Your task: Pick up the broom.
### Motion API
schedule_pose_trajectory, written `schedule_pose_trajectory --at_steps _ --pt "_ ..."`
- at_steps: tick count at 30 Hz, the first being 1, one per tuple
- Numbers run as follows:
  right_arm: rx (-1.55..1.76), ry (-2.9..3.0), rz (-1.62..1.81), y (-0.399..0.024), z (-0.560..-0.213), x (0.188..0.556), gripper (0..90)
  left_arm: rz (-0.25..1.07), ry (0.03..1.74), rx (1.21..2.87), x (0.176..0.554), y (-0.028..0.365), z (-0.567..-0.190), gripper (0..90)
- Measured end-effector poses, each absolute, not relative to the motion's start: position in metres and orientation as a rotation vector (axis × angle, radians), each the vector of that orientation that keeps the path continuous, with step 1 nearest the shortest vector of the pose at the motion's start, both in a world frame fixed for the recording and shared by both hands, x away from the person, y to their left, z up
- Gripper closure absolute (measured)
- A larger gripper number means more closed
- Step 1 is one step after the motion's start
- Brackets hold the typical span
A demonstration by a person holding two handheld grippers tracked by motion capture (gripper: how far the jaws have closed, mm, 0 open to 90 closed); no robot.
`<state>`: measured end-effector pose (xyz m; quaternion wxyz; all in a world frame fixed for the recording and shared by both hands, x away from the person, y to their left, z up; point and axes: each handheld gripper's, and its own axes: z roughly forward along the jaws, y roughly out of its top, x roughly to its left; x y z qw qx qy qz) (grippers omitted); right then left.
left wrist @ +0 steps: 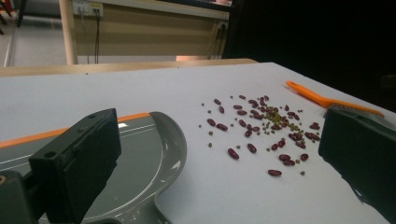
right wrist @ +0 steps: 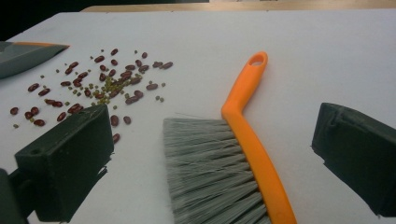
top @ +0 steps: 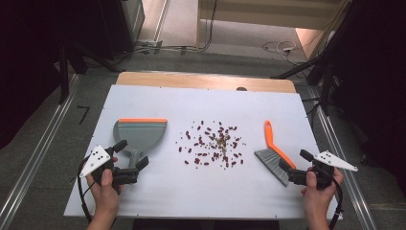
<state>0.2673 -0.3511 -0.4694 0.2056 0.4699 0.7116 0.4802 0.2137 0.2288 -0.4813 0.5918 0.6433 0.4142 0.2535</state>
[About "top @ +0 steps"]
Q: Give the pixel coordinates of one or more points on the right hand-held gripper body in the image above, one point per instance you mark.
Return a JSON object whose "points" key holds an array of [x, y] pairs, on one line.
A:
{"points": [[325, 174]]}

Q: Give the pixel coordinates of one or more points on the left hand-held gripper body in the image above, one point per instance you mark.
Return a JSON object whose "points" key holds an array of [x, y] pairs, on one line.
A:
{"points": [[95, 159]]}

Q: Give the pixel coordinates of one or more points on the orange brush with grey bristles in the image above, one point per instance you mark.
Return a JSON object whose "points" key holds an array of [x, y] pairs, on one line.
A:
{"points": [[271, 159]]}

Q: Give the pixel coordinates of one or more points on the grey dustpan with orange edge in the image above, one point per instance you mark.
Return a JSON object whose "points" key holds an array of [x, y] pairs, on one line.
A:
{"points": [[140, 135]]}

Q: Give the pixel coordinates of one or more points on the red beans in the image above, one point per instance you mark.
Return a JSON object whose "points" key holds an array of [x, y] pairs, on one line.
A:
{"points": [[220, 142]]}

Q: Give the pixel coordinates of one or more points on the person's right hand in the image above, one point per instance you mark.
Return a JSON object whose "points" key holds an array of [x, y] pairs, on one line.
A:
{"points": [[319, 201]]}

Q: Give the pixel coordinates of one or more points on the person's left hand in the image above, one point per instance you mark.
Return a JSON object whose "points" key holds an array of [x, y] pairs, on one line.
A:
{"points": [[105, 198]]}

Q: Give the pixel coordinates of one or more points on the black metal stand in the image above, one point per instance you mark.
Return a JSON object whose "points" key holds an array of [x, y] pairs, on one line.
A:
{"points": [[65, 70], [325, 70]]}

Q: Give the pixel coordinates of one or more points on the dark cabinet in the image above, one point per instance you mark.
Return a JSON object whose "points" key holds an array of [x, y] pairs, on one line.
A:
{"points": [[121, 25]]}

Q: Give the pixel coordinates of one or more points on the metal floor rail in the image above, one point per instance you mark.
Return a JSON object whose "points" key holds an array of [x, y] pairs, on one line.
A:
{"points": [[38, 147], [344, 166]]}

